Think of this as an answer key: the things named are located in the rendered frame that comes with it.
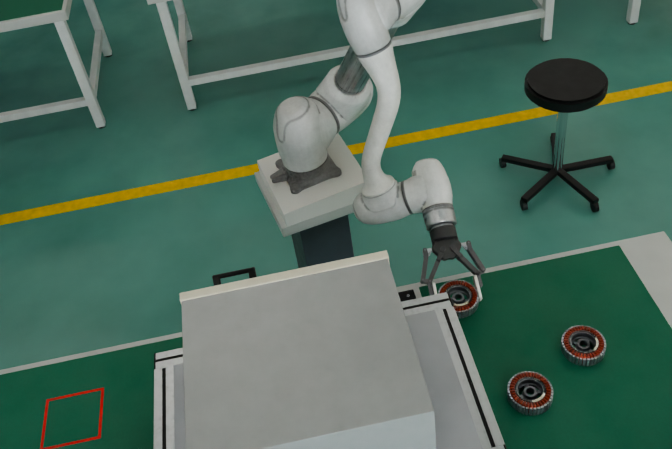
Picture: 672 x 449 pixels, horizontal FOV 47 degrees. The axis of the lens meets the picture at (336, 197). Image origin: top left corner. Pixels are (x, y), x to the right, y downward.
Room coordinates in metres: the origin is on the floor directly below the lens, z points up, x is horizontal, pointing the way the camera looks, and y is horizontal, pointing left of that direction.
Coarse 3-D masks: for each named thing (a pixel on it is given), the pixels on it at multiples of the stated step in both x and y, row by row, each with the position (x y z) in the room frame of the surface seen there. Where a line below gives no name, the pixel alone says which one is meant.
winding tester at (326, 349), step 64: (384, 256) 1.10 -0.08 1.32; (192, 320) 1.01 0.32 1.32; (256, 320) 0.99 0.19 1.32; (320, 320) 0.96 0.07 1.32; (384, 320) 0.94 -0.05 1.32; (192, 384) 0.86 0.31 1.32; (256, 384) 0.84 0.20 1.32; (320, 384) 0.82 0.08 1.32; (384, 384) 0.80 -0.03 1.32; (192, 448) 0.73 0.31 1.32; (256, 448) 0.71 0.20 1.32; (320, 448) 0.71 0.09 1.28; (384, 448) 0.72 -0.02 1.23
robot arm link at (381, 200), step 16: (384, 48) 1.72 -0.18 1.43; (368, 64) 1.71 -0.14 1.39; (384, 64) 1.71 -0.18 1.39; (384, 80) 1.70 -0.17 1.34; (384, 96) 1.70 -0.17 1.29; (400, 96) 1.72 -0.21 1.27; (384, 112) 1.70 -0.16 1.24; (384, 128) 1.69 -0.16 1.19; (368, 144) 1.70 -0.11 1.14; (384, 144) 1.69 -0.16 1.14; (368, 160) 1.69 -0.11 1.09; (368, 176) 1.68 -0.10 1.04; (384, 176) 1.69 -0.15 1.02; (368, 192) 1.66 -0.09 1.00; (384, 192) 1.64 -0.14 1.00; (400, 192) 1.65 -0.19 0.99; (368, 208) 1.64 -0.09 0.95; (384, 208) 1.63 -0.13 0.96; (400, 208) 1.62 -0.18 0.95
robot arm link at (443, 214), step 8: (432, 208) 1.58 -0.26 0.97; (440, 208) 1.57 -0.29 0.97; (448, 208) 1.58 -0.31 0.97; (424, 216) 1.58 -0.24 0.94; (432, 216) 1.56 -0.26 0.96; (440, 216) 1.55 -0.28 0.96; (448, 216) 1.55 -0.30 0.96; (432, 224) 1.54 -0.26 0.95; (440, 224) 1.54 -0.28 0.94; (448, 224) 1.54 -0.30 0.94
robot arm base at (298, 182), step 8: (280, 160) 2.08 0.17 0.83; (328, 160) 2.00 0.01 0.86; (280, 168) 2.04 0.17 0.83; (320, 168) 1.96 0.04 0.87; (328, 168) 1.98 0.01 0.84; (336, 168) 1.98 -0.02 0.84; (272, 176) 1.99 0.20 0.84; (280, 176) 1.98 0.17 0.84; (288, 176) 1.98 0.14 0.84; (296, 176) 1.95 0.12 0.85; (304, 176) 1.95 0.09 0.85; (312, 176) 1.95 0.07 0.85; (320, 176) 1.95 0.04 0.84; (328, 176) 1.95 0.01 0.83; (336, 176) 1.96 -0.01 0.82; (296, 184) 1.94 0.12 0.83; (304, 184) 1.93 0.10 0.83; (312, 184) 1.94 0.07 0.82; (296, 192) 1.91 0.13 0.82
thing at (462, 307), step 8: (456, 280) 1.42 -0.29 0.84; (440, 288) 1.40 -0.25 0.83; (448, 288) 1.40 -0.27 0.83; (456, 288) 1.40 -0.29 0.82; (464, 288) 1.39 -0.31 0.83; (472, 288) 1.38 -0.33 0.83; (456, 296) 1.38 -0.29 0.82; (472, 296) 1.36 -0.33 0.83; (456, 304) 1.34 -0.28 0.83; (464, 304) 1.33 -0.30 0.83; (472, 304) 1.33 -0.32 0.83; (456, 312) 1.32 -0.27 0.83; (464, 312) 1.31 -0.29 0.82; (472, 312) 1.32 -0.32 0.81
